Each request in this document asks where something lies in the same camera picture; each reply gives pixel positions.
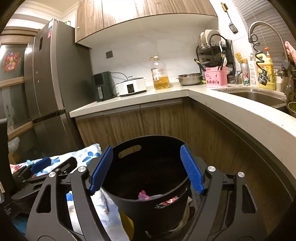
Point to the stainless steel bowl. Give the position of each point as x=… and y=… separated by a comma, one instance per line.
x=190, y=79

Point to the window blinds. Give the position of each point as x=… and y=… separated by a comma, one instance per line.
x=262, y=10

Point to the dark grey refrigerator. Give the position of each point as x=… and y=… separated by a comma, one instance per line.
x=57, y=81

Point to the black plastic trash bin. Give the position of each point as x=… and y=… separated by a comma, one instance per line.
x=151, y=163

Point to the white spray bottle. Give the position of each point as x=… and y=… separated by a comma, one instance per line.
x=253, y=70

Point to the white slow cooker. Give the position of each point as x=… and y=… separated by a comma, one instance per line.
x=131, y=86

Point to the floral blue white tablecloth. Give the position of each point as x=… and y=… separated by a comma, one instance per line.
x=92, y=185

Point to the wooden glass door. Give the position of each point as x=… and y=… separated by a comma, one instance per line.
x=14, y=106

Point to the pink utensil basket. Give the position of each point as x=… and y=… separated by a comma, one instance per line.
x=215, y=77

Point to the cooking oil bottle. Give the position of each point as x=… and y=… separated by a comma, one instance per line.
x=159, y=73

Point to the black dish rack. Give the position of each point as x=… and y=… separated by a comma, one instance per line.
x=211, y=44

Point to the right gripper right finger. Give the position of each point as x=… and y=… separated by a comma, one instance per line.
x=226, y=209

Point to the yellow detergent bottle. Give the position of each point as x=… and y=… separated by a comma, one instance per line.
x=267, y=66

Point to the black air fryer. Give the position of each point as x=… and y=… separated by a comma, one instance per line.
x=103, y=86

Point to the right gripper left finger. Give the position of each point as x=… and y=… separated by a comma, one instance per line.
x=74, y=196

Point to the wooden lower cabinet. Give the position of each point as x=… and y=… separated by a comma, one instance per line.
x=217, y=140

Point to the red white snack wrapper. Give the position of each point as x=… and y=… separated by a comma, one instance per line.
x=168, y=202

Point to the stainless steel sink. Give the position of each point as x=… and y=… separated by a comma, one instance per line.
x=270, y=98

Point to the wooden upper cabinet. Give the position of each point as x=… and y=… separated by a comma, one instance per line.
x=94, y=16

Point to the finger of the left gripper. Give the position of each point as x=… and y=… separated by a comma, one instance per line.
x=64, y=168
x=28, y=170

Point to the chrome kitchen faucet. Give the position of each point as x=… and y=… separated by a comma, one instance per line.
x=285, y=70

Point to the hanging metal spatula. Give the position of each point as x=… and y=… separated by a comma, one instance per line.
x=231, y=25

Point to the wooden cabinet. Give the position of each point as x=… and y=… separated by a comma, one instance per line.
x=94, y=16
x=217, y=140

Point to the pink plastic bag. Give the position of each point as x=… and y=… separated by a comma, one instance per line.
x=143, y=196

